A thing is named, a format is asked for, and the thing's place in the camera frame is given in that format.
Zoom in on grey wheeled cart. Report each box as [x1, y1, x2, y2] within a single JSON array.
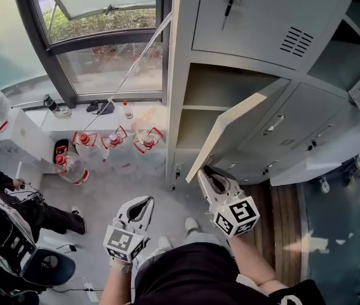
[[308, 144, 360, 195]]

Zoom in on small black bin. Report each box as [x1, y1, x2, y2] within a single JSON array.
[[53, 138, 70, 165]]

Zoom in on person's right shoe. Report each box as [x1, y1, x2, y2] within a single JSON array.
[[184, 217, 202, 234]]

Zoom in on black-framed window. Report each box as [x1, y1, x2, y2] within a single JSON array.
[[10, 0, 174, 108]]

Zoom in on person's grey trousers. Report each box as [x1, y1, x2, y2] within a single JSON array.
[[140, 229, 231, 260]]

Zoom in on white window cord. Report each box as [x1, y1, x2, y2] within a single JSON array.
[[83, 11, 173, 133]]

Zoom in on person's left shoe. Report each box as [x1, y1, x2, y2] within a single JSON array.
[[157, 235, 173, 251]]

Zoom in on wooden plank platform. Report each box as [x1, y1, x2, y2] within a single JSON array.
[[241, 181, 309, 287]]

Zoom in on person's left forearm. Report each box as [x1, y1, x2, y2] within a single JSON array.
[[98, 267, 133, 305]]

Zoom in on black cloth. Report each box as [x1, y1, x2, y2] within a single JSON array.
[[86, 99, 116, 116]]

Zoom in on translucent orange plastic bag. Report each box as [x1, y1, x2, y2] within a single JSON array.
[[131, 105, 157, 132]]

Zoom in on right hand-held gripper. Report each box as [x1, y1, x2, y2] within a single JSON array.
[[197, 166, 260, 238]]

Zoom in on person's black shirt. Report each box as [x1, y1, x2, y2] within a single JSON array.
[[133, 241, 326, 305]]

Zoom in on white wrist strap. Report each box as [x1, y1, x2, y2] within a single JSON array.
[[109, 257, 133, 275]]

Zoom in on person's right forearm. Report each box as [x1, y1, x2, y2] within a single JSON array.
[[226, 233, 288, 295]]

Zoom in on person's shoe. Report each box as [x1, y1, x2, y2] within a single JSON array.
[[157, 235, 173, 251], [184, 217, 202, 234]]

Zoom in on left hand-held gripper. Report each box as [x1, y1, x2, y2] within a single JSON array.
[[103, 196, 154, 263]]

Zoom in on black round stool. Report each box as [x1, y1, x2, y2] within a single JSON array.
[[22, 247, 77, 288]]

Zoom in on small glass jar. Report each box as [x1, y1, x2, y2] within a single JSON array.
[[53, 105, 72, 119]]

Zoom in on small clear bottle red cap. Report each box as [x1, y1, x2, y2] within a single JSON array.
[[121, 99, 135, 121]]

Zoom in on white water dispenser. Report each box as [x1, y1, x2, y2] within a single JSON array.
[[0, 106, 58, 166]]

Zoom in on grey metal locker cabinet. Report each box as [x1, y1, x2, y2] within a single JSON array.
[[165, 0, 360, 193]]

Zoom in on black thermos bottle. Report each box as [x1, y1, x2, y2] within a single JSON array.
[[42, 93, 60, 113]]

